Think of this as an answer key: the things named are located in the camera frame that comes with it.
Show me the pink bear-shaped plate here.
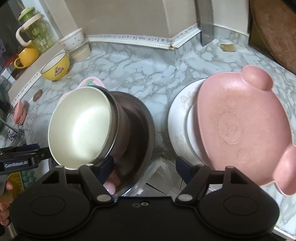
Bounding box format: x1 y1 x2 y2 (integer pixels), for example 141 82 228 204
197 65 295 196

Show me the white dotted small bowl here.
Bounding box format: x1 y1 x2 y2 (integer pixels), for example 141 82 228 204
59 28 84 50

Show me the wide stainless steel bowl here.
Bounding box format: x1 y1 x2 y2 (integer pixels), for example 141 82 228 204
111 91 155 199

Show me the pink small dishes stack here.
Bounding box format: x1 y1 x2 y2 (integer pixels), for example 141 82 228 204
14 100 27 125

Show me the round wooden cutting board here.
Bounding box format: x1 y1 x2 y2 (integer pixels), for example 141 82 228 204
249 1 295 73

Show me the yellow mug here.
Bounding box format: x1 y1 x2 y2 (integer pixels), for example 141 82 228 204
14 45 39 69

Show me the large white floral plate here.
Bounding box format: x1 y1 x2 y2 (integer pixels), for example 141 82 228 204
168 79 205 165

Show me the small white rimmed plate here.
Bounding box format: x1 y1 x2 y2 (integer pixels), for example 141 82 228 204
186 102 209 165

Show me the yellow drain basket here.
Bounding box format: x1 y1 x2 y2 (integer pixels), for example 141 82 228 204
7 172 24 199

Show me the steel cleaver with wooden handle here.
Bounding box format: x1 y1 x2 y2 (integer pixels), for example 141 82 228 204
197 0 214 46

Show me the green juicer jug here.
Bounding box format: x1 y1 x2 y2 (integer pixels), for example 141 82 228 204
16 7 55 54

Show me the metal sink faucet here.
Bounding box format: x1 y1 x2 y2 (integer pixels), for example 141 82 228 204
0 118 25 141

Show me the cream plastic bowl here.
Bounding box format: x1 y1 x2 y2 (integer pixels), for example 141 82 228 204
48 87 112 170

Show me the yellow sponge piece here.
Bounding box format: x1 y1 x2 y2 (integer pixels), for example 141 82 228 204
220 44 236 53

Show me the person's left hand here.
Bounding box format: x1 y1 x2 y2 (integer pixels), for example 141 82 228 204
0 182 13 226

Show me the pink handled steel bowl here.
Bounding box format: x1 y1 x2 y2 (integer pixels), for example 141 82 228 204
58 77 132 195

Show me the yellow ceramic bowl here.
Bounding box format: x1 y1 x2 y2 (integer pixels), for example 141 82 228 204
41 52 70 81

